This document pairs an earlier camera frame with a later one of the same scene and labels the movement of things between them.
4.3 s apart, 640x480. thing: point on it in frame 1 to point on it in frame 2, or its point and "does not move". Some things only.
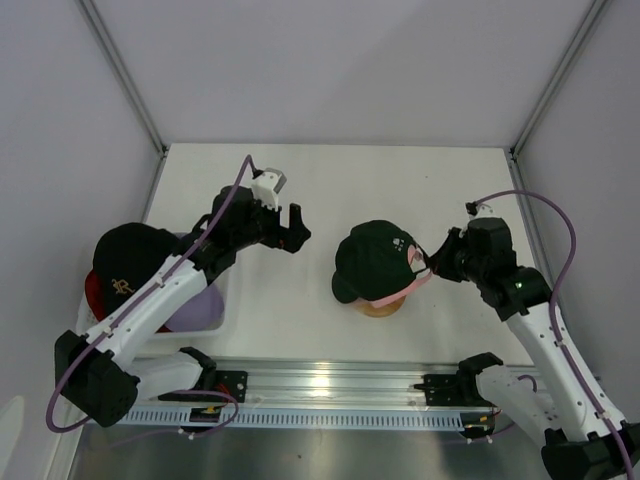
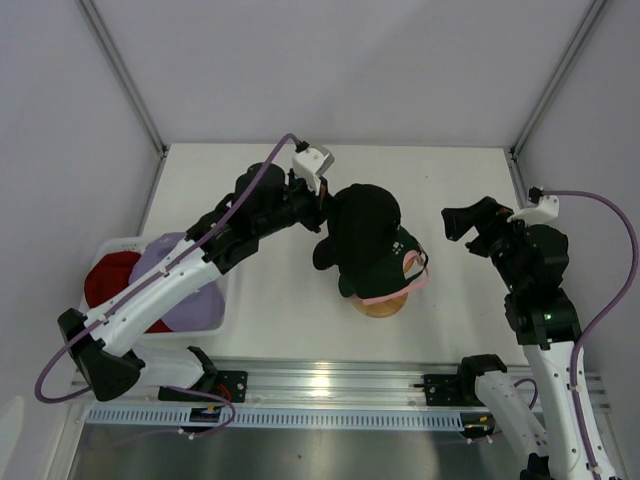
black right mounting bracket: (441, 390) does not move
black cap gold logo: (126, 255) to (364, 221)
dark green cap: (372, 261) does not move
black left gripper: (290, 238) to (319, 205)
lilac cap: (205, 311) does not move
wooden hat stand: (367, 307) does not move
